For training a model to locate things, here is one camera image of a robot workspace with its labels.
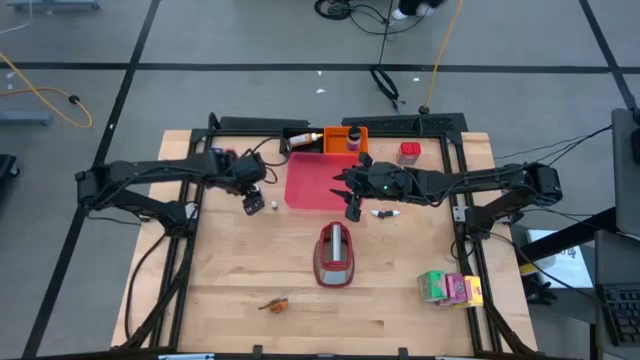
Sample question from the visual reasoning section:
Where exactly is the person's leg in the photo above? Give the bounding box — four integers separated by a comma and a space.
398, 0, 447, 15

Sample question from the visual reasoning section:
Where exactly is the black metal beam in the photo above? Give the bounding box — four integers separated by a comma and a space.
517, 206, 617, 264

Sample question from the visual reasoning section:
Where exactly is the black floor object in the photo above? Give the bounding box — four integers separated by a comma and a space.
0, 153, 21, 180

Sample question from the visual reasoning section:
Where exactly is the looped black floor cable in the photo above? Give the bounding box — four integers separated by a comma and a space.
369, 0, 407, 112

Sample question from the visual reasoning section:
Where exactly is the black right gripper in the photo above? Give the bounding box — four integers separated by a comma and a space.
329, 152, 422, 223

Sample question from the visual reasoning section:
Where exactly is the grey desk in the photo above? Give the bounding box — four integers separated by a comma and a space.
593, 228, 640, 360

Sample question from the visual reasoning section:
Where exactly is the orange plastic bin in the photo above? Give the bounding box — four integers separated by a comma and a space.
322, 125, 370, 155

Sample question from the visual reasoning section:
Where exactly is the pink plastic bin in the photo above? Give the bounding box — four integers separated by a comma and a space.
283, 151, 365, 211

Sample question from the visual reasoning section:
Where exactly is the black perforated panel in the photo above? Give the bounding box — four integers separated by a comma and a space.
341, 112, 469, 135

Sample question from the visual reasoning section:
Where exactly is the black aluminium table frame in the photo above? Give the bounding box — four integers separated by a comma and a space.
113, 127, 539, 360

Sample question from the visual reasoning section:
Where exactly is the yellow mini cereal box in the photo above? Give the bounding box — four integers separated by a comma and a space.
457, 274, 485, 309

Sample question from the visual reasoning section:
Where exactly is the black plastic bin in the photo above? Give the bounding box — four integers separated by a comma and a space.
279, 127, 325, 157

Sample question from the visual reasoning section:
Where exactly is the yellow hanging cord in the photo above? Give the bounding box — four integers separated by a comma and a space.
420, 0, 465, 115

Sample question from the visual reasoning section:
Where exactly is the yellow floor cable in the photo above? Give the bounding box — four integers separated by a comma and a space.
0, 52, 94, 129

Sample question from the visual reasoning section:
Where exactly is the grey stand foot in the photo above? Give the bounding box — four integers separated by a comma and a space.
5, 0, 101, 13
0, 110, 54, 127

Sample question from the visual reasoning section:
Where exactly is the green mini cereal box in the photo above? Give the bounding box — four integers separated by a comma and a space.
416, 269, 448, 304

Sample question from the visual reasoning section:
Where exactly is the black-lidded spice jar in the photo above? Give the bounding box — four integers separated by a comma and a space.
346, 125, 363, 153

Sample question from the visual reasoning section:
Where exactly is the black keyboard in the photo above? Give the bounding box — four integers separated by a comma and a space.
597, 283, 640, 347

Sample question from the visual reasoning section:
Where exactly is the orange-capped small bottle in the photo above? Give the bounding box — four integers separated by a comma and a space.
288, 131, 325, 149

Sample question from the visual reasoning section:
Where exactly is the black flat panel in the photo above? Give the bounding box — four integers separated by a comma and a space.
217, 115, 311, 132

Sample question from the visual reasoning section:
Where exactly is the coiled black floor cable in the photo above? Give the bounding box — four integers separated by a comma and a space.
313, 0, 436, 36

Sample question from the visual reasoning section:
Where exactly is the small red box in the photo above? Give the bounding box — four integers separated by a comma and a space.
396, 141, 423, 166

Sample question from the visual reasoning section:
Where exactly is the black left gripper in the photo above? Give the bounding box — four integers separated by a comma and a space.
214, 149, 269, 217

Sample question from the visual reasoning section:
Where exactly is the black clamp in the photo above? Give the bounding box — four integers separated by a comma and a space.
523, 273, 557, 306

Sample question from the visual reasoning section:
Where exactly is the white paper sheet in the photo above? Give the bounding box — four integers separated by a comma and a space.
525, 228, 594, 290

